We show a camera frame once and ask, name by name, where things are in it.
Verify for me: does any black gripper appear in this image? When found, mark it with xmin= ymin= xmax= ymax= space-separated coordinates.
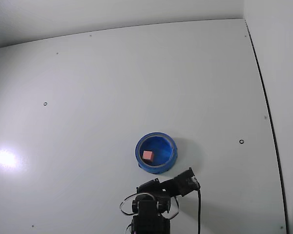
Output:
xmin=136 ymin=177 xmax=179 ymax=199

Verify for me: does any orange cube block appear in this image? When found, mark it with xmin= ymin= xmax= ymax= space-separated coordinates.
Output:
xmin=142 ymin=150 xmax=154 ymax=162

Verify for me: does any blue tape roll bin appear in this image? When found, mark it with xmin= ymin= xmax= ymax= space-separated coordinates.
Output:
xmin=135 ymin=132 xmax=178 ymax=175

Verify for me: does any thin white motor cable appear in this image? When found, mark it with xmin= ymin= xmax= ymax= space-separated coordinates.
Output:
xmin=165 ymin=195 xmax=181 ymax=219
xmin=119 ymin=193 xmax=138 ymax=216

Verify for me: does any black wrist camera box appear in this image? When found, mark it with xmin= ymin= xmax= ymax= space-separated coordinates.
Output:
xmin=173 ymin=167 xmax=202 ymax=197

